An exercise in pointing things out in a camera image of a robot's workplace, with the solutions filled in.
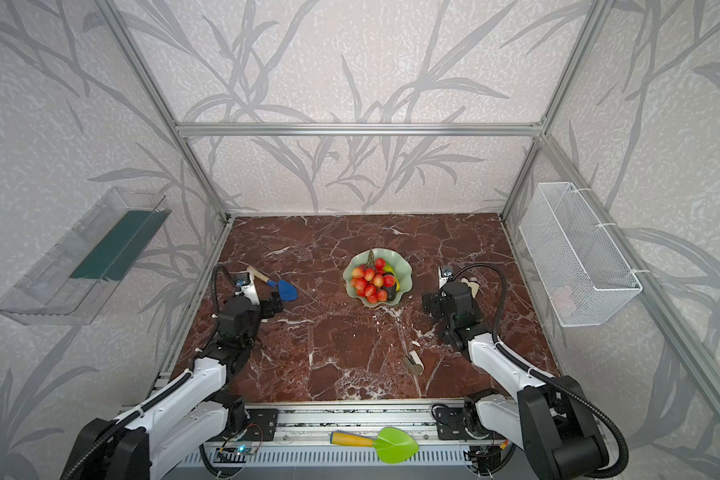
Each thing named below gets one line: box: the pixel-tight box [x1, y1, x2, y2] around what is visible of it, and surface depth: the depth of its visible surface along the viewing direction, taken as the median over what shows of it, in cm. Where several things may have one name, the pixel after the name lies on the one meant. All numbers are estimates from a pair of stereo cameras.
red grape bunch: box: [350, 249, 395, 304], surface depth 91 cm
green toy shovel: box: [329, 427, 419, 464], surface depth 72 cm
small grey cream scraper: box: [404, 350, 425, 376], surface depth 84 cm
